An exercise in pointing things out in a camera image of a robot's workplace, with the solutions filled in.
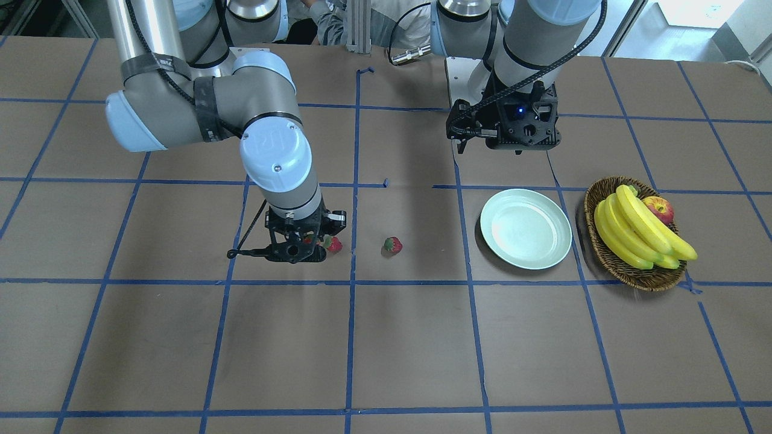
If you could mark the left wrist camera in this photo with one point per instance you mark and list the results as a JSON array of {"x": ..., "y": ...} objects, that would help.
[{"x": 465, "y": 126}]

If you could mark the wicker basket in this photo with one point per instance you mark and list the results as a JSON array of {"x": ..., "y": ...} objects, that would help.
[{"x": 657, "y": 279}]

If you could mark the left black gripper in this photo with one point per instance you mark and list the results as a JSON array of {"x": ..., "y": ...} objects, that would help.
[{"x": 490, "y": 114}]

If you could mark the yellow banana bunch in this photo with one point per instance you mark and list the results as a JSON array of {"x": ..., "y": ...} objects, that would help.
[{"x": 635, "y": 235}]

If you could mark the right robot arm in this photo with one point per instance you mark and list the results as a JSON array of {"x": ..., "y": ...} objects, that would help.
[{"x": 183, "y": 84}]

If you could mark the red apple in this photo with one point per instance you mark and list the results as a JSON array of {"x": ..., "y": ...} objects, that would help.
[{"x": 662, "y": 209}]

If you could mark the pale green plate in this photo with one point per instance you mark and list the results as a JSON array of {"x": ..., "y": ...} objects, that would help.
[{"x": 526, "y": 229}]

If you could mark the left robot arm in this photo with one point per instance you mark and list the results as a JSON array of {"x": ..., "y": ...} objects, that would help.
[{"x": 521, "y": 45}]

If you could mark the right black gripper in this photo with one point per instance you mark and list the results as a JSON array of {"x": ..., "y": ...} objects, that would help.
[{"x": 335, "y": 219}]

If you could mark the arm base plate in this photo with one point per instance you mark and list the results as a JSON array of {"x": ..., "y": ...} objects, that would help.
[{"x": 468, "y": 79}]

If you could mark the aluminium frame post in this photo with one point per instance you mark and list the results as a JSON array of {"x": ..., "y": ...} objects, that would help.
[{"x": 358, "y": 34}]

